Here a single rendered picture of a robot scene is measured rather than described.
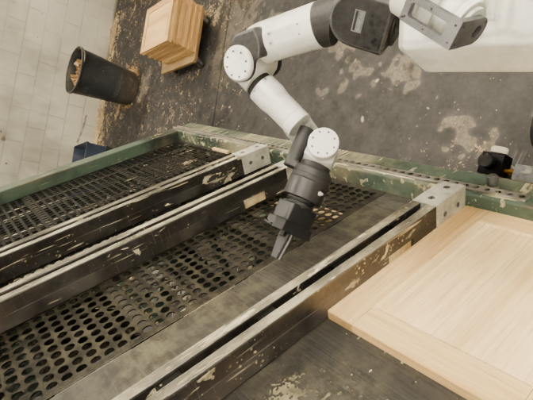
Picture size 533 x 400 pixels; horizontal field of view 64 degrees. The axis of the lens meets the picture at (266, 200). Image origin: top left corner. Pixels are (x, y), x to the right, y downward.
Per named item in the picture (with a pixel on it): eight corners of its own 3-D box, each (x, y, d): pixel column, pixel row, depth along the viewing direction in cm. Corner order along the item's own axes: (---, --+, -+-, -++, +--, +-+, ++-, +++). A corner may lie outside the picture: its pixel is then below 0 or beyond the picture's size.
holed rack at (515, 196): (531, 197, 94) (531, 194, 93) (525, 202, 92) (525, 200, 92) (178, 126, 217) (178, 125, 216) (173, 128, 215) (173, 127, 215)
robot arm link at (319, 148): (327, 194, 97) (346, 148, 98) (327, 186, 86) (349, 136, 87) (281, 175, 99) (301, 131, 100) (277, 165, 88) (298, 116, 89)
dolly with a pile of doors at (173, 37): (215, 10, 378) (175, -11, 351) (207, 67, 374) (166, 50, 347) (180, 28, 423) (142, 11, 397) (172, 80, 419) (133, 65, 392)
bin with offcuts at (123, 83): (143, 63, 476) (85, 40, 433) (136, 107, 472) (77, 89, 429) (124, 72, 514) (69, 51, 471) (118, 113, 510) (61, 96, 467)
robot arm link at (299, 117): (343, 155, 99) (304, 116, 101) (345, 146, 90) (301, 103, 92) (322, 175, 99) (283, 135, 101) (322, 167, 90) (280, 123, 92)
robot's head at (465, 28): (450, -25, 57) (413, -20, 53) (504, 3, 53) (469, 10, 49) (429, 21, 61) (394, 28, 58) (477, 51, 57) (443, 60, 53)
